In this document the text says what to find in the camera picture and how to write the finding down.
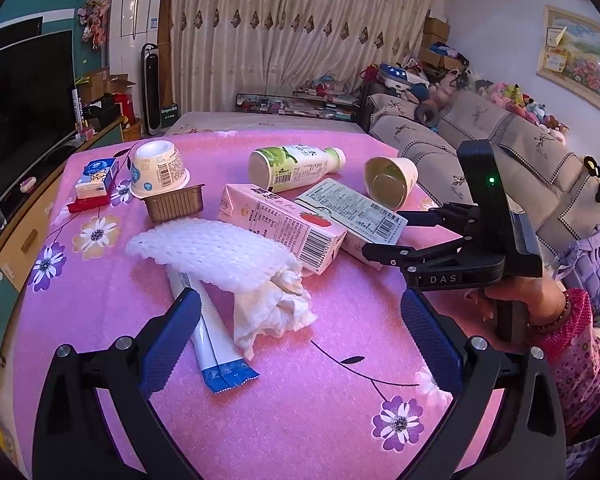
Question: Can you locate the blue tissue pack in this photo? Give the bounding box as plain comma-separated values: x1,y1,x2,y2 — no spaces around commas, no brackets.
75,157,119,199

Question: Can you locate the black tower fan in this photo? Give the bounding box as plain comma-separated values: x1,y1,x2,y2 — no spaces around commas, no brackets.
140,42,163,136

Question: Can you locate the white tissue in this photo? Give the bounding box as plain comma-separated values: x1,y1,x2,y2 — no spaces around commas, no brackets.
233,266,319,361

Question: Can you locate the white paper cup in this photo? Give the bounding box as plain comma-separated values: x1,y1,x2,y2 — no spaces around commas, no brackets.
363,156,419,211

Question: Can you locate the white standing air conditioner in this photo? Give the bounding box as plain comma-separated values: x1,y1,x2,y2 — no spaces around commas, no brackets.
108,0,167,133

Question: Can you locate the person's right hand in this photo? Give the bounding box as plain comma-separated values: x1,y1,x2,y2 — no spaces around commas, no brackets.
467,276,571,353

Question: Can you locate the pink floral tablecloth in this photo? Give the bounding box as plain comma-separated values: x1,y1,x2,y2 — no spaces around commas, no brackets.
12,127,512,480

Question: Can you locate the artificial flower decoration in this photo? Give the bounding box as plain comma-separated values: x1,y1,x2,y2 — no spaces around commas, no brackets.
77,0,112,51

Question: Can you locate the pink drink carton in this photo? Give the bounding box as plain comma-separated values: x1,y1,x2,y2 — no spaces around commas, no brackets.
217,183,349,276

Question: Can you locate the white blue snack wrapper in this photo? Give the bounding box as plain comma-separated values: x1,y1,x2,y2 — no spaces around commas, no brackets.
167,266,260,394

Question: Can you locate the green label plastic bottle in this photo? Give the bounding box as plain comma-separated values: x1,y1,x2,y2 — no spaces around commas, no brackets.
248,145,347,194

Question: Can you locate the open cardboard box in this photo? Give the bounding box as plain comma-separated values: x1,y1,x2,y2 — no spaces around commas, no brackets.
101,73,137,97

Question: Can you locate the white yogurt cup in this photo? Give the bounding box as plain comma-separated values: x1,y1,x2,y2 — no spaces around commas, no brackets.
129,140,192,199

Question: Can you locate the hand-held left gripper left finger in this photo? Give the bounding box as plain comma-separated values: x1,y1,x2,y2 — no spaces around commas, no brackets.
32,287,203,480

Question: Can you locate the person's right forearm pink sleeve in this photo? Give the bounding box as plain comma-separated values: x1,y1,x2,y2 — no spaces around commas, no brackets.
527,287,600,443

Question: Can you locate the pile of plush toys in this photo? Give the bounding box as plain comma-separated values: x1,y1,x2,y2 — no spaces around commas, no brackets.
482,79,572,145

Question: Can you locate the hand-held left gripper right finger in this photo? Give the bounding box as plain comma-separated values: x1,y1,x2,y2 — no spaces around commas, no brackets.
395,287,566,480

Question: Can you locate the flat red box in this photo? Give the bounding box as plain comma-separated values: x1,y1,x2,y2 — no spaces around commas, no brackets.
67,194,112,214

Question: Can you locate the black rack of books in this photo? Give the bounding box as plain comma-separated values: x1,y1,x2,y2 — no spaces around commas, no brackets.
234,89,369,124

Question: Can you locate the beige patterned curtain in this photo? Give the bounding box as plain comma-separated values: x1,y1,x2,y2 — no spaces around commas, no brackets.
164,0,450,117

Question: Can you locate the teal yellow television cabinet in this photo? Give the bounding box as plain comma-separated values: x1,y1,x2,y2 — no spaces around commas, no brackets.
0,115,146,383

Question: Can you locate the purple ruffled cloth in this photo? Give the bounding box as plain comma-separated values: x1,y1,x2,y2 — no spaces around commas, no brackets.
552,224,600,313

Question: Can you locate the black flat television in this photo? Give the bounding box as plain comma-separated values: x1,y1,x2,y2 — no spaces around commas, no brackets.
0,30,77,198

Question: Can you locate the blue star plush shoe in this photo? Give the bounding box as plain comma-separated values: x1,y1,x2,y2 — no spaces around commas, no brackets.
377,62,412,87

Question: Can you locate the stack of cardboard boxes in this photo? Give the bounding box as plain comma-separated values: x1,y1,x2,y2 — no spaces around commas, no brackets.
419,16,465,75

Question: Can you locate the grey ring cushion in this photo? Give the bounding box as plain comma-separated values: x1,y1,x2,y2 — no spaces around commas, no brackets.
414,100,444,129

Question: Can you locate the grey embroidered sofa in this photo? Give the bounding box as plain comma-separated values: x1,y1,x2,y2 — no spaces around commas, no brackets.
367,91,600,313

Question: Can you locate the white foam fruit net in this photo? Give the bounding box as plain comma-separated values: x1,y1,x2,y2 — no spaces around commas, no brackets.
125,219,302,294

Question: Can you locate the brown plastic tray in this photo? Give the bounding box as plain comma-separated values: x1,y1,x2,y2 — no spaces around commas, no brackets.
142,183,206,224

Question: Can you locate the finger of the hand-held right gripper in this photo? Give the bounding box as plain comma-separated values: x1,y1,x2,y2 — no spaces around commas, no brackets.
361,240,476,273
399,202,478,235

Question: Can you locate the cream floral table cover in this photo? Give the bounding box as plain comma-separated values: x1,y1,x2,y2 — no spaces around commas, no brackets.
164,110,370,137

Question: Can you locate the framed floral painting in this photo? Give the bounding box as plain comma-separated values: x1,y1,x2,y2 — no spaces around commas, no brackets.
535,5,600,125

